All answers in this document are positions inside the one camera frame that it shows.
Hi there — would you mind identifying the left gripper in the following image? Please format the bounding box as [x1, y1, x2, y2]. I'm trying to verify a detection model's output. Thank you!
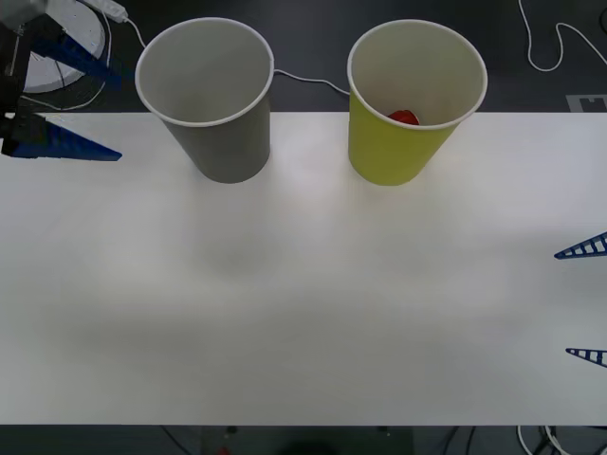
[0, 21, 138, 163]

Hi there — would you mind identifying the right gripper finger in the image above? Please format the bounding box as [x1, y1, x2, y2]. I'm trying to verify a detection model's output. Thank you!
[553, 230, 607, 261]
[564, 347, 607, 369]

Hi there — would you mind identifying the red drink can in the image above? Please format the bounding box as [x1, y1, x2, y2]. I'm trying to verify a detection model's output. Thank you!
[385, 109, 421, 127]

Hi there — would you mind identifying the white round disc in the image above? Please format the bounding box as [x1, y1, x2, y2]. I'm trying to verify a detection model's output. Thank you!
[22, 0, 108, 95]

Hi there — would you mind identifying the white power strip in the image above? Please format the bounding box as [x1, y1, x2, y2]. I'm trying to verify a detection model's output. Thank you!
[78, 0, 129, 26]

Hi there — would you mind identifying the grey waste bin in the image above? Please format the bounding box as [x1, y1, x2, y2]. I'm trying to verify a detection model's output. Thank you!
[135, 17, 276, 185]

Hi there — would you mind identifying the yellow-green waste bin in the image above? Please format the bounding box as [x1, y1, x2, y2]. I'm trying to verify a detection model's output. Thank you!
[346, 18, 488, 187]

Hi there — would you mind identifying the black cable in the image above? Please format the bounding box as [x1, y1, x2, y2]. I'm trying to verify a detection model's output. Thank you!
[51, 61, 67, 113]

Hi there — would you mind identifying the white cable under table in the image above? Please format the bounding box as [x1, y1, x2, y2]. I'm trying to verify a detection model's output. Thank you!
[515, 425, 573, 455]

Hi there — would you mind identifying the white wavy cable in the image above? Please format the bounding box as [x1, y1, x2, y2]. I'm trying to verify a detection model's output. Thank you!
[516, 0, 607, 74]

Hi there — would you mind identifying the white power strip cable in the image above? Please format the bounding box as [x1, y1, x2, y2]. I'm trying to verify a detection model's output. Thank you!
[121, 17, 353, 97]

